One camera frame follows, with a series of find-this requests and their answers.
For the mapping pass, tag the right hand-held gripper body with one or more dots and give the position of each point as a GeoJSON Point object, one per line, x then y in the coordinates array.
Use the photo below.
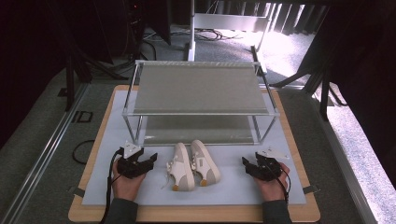
{"type": "Point", "coordinates": [268, 168]}

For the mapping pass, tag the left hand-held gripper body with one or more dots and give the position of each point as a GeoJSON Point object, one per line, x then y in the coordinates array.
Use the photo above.
{"type": "Point", "coordinates": [129, 163]}

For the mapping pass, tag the person's right hand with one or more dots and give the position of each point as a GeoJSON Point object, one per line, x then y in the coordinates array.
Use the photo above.
{"type": "Point", "coordinates": [272, 188]}

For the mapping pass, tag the person's left hand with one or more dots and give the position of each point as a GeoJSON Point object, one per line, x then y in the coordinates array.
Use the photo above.
{"type": "Point", "coordinates": [126, 186]}

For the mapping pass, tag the pale blue mat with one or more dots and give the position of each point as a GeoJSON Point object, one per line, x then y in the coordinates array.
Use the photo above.
{"type": "Point", "coordinates": [230, 189]}

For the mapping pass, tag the white and grey sneaker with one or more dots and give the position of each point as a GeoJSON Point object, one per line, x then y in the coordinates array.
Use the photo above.
{"type": "Point", "coordinates": [205, 165]}
{"type": "Point", "coordinates": [183, 169]}

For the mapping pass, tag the black tape tab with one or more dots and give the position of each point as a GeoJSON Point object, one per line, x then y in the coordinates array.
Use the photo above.
{"type": "Point", "coordinates": [79, 191]}
{"type": "Point", "coordinates": [311, 189]}

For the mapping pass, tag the two-tier metal shoe rack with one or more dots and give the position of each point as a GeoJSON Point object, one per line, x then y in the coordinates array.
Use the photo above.
{"type": "Point", "coordinates": [199, 90]}

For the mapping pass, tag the black tripod stand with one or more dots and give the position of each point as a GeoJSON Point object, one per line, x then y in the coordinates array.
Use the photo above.
{"type": "Point", "coordinates": [323, 93]}
{"type": "Point", "coordinates": [70, 81]}

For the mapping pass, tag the dark computer tower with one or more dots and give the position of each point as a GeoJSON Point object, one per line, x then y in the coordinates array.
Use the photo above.
{"type": "Point", "coordinates": [137, 25]}

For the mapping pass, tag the white metal stand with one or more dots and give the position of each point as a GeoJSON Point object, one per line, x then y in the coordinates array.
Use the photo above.
{"type": "Point", "coordinates": [229, 21]}

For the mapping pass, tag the pleated curtain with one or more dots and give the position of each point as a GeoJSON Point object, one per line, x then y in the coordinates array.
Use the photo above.
{"type": "Point", "coordinates": [280, 17]}

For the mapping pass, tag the black floor bracket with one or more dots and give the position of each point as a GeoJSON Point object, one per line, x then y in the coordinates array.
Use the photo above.
{"type": "Point", "coordinates": [83, 116]}

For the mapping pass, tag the metal floor rail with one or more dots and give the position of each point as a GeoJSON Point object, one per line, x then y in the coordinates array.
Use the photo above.
{"type": "Point", "coordinates": [345, 165]}
{"type": "Point", "coordinates": [46, 149]}

